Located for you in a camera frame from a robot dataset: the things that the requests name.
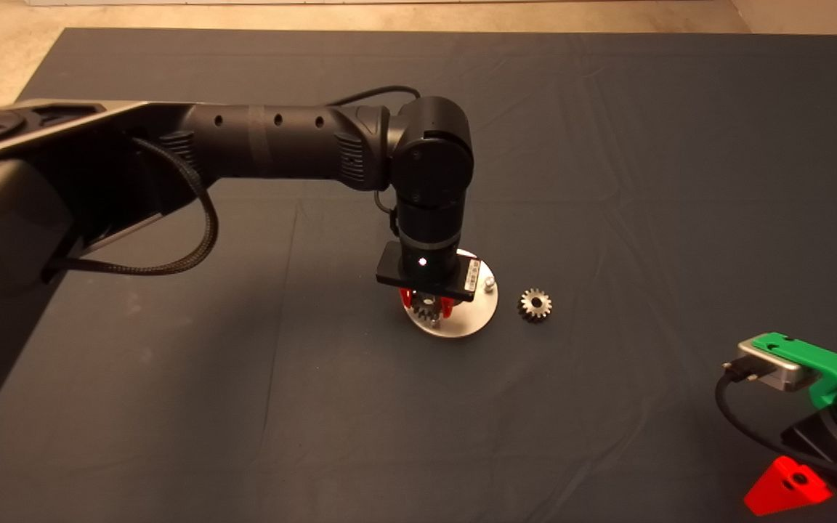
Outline small steel planetary gear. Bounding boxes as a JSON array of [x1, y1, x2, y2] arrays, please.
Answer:
[[517, 288, 553, 323], [411, 293, 442, 325]]

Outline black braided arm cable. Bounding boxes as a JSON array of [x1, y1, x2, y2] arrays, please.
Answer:
[[41, 137, 219, 284]]

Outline dark grey table cloth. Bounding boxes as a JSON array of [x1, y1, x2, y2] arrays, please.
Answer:
[[0, 27, 837, 523]]

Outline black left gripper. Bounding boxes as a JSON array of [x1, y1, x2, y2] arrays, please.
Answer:
[[376, 238, 479, 320]]

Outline round metal carrier plate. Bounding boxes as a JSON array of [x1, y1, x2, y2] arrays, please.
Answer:
[[403, 249, 499, 339]]

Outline black right camera cable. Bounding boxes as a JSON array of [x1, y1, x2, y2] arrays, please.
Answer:
[[713, 361, 837, 484]]

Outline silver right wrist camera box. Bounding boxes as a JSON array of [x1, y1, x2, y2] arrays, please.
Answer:
[[735, 341, 822, 393]]

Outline green right camera mount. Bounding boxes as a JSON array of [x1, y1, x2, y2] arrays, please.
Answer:
[[749, 332, 837, 409]]

